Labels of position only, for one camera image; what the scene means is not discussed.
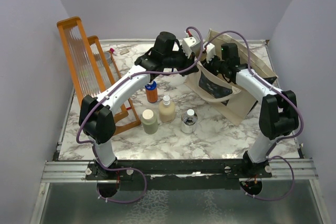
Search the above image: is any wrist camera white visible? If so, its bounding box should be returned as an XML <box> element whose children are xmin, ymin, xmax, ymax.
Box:
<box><xmin>204</xmin><ymin>43</ymin><xmax>216</xmax><ymax>63</ymax></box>
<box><xmin>182</xmin><ymin>37</ymin><xmax>203</xmax><ymax>59</ymax></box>

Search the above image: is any silver chrome bottle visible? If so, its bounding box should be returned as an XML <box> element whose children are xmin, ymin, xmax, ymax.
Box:
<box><xmin>181</xmin><ymin>109</ymin><xmax>198</xmax><ymax>134</ymax></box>

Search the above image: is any orange bottle blue cap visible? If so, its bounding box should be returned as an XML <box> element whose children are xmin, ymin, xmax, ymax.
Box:
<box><xmin>145</xmin><ymin>81</ymin><xmax>158</xmax><ymax>103</ymax></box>

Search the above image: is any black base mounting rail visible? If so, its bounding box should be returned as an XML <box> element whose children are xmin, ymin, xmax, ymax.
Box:
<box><xmin>86</xmin><ymin>159</ymin><xmax>272</xmax><ymax>190</ymax></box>

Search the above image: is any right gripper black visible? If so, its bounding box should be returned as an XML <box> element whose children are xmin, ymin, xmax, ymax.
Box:
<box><xmin>198</xmin><ymin>52</ymin><xmax>227</xmax><ymax>81</ymax></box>

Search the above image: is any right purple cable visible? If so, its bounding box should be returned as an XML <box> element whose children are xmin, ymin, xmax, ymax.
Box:
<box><xmin>203</xmin><ymin>30</ymin><xmax>305</xmax><ymax>200</ymax></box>

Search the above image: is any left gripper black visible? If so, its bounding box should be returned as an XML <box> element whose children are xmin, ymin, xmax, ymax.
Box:
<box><xmin>163</xmin><ymin>45</ymin><xmax>199</xmax><ymax>77</ymax></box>

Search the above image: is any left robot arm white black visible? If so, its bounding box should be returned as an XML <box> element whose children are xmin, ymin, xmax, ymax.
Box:
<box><xmin>79</xmin><ymin>31</ymin><xmax>203</xmax><ymax>179</ymax></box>

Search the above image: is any grey tape roll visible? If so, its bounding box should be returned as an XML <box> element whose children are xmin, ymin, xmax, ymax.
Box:
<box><xmin>104</xmin><ymin>51</ymin><xmax>112</xmax><ymax>65</ymax></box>

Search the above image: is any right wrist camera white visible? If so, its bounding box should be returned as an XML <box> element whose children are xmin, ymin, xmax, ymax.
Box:
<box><xmin>204</xmin><ymin>43</ymin><xmax>216</xmax><ymax>63</ymax></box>

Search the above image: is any short orange wooden rack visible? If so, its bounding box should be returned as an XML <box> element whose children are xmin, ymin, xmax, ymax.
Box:
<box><xmin>87</xmin><ymin>36</ymin><xmax>141</xmax><ymax>135</ymax></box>

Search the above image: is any aluminium frame rail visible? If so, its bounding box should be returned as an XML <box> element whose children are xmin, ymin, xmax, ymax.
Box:
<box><xmin>41</xmin><ymin>158</ymin><xmax>319</xmax><ymax>183</ymax></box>

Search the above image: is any beige canvas tote bag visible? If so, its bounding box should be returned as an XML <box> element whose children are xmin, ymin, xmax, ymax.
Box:
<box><xmin>185</xmin><ymin>34</ymin><xmax>277</xmax><ymax>126</ymax></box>

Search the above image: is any tall orange wooden rack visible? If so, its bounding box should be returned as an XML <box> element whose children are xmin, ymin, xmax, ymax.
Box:
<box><xmin>57</xmin><ymin>16</ymin><xmax>112</xmax><ymax>104</ymax></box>

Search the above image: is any beige pump lotion bottle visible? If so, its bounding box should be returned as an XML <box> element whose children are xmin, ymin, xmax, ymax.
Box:
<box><xmin>159</xmin><ymin>95</ymin><xmax>175</xmax><ymax>123</ymax></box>

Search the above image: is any green bottle cream lid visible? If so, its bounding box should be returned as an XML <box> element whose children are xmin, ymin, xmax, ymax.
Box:
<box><xmin>141</xmin><ymin>109</ymin><xmax>159</xmax><ymax>134</ymax></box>

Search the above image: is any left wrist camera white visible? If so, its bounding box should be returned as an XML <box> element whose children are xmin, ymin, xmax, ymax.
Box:
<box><xmin>182</xmin><ymin>37</ymin><xmax>203</xmax><ymax>59</ymax></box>

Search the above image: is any small pink white tube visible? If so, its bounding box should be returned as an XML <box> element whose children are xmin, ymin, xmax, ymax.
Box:
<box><xmin>109</xmin><ymin>48</ymin><xmax>117</xmax><ymax>55</ymax></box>

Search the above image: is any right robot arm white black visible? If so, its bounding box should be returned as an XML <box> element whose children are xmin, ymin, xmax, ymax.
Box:
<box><xmin>202</xmin><ymin>42</ymin><xmax>301</xmax><ymax>177</ymax></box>

